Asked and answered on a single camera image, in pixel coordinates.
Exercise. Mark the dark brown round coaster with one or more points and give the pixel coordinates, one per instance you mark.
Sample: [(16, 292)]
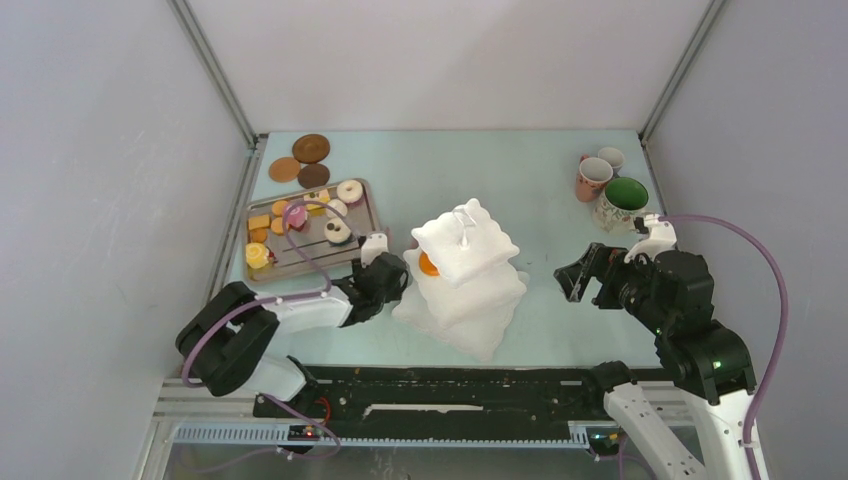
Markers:
[(311, 148)]

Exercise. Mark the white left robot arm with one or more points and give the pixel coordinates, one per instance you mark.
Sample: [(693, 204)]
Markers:
[(226, 346)]

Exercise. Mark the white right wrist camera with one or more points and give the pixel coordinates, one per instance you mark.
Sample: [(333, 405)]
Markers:
[(657, 236)]

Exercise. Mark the white frosted donut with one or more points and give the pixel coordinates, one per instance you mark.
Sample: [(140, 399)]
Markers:
[(350, 192)]

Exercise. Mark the small white cup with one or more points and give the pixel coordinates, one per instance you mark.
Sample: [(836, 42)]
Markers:
[(614, 157)]

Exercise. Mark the white three-tier cake stand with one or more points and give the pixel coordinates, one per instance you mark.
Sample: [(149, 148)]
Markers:
[(472, 302)]

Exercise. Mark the green-inside floral mug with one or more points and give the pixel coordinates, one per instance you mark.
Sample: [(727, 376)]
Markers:
[(621, 202)]

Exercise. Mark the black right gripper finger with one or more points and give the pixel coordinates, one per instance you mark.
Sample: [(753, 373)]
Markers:
[(600, 256), (573, 279)]

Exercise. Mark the metal serving tray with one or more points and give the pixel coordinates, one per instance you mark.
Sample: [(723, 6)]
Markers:
[(362, 216)]

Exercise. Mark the yellow square cake piece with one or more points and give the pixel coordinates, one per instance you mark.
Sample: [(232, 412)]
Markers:
[(259, 222)]

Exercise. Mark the darkest brown round coaster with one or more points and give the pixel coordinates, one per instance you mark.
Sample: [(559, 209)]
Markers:
[(313, 175)]

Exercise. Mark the light brown round coaster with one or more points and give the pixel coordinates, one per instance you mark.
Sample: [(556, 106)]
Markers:
[(284, 169)]

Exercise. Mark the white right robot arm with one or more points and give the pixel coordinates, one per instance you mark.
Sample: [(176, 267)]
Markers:
[(670, 294)]

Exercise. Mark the orange donut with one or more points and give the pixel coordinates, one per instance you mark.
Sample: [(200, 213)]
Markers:
[(426, 266)]

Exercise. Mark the pink mug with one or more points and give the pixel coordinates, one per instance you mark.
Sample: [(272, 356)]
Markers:
[(592, 177)]

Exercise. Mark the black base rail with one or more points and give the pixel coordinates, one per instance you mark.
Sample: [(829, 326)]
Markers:
[(452, 404)]

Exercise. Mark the white chocolate-hole donut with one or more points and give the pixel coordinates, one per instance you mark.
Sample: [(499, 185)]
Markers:
[(337, 232)]

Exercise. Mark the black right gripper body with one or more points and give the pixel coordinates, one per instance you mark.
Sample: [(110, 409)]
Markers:
[(625, 284)]

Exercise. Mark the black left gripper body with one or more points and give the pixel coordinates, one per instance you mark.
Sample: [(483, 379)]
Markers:
[(390, 296)]

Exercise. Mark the yellow swirl roll cake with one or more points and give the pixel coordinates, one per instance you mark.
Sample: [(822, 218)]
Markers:
[(257, 255)]

